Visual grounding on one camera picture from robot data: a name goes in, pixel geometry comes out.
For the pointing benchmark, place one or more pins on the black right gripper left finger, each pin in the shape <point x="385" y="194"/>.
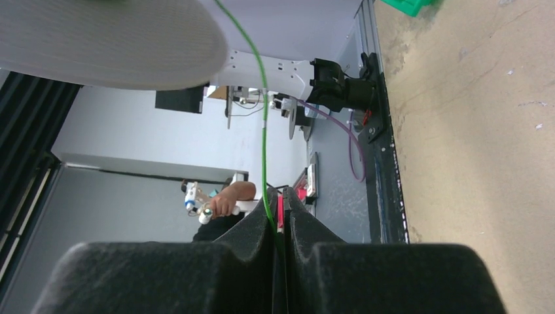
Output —
<point x="233" y="274"/>

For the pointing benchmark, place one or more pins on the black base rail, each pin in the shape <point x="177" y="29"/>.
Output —
<point x="386" y="209"/>

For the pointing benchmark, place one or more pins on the green bin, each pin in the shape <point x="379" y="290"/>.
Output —
<point x="410" y="7"/>

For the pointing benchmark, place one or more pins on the red tool on floor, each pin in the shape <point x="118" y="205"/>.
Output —
<point x="306" y="186"/>

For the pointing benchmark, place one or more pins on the person's bare hand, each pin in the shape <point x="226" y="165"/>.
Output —
<point x="224" y="202"/>

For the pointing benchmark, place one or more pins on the white teleoperation handle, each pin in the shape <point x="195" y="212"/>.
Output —
<point x="197" y="202"/>

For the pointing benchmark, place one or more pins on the white perforated spool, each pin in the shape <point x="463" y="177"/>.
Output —
<point x="135" y="45"/>

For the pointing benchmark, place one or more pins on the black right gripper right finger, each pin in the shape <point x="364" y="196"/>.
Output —
<point x="327" y="275"/>

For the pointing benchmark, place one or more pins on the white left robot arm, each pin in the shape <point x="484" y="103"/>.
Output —
<point x="319" y="82"/>

